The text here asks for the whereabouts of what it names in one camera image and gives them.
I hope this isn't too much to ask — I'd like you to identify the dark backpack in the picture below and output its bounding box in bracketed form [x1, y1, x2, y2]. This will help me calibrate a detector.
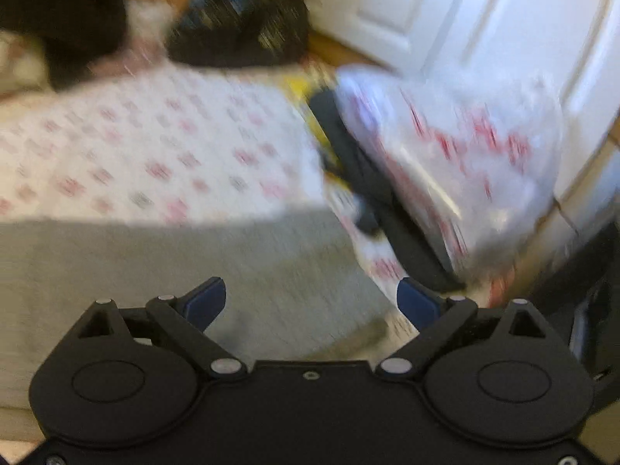
[165, 0, 312, 69]

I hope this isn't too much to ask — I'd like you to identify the grey blanket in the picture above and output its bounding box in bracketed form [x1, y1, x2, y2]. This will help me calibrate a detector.
[0, 207, 394, 410]

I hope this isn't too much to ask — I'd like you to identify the white panelled door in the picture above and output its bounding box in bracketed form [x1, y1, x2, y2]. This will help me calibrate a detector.
[310, 0, 620, 233]

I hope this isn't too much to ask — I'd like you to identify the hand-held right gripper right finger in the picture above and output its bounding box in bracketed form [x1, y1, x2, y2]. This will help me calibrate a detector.
[374, 277, 544, 381]

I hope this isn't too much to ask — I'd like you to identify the black cloth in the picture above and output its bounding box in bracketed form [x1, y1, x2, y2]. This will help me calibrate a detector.
[0, 0, 131, 92]

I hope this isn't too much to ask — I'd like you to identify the dark furniture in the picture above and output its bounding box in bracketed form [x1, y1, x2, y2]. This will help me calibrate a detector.
[525, 220, 620, 400]

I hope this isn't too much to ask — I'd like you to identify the white red printed plastic bag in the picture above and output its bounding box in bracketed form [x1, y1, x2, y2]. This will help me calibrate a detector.
[334, 63, 565, 274]

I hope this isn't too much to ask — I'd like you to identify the white red printed bed sheet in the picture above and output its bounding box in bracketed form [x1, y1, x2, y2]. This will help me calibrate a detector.
[0, 60, 422, 344]

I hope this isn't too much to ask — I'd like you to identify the yellow packet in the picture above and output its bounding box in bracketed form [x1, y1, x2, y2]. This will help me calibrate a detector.
[283, 72, 359, 195]

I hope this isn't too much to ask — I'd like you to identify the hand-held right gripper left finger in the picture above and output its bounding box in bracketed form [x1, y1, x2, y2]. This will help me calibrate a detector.
[79, 277, 249, 381]

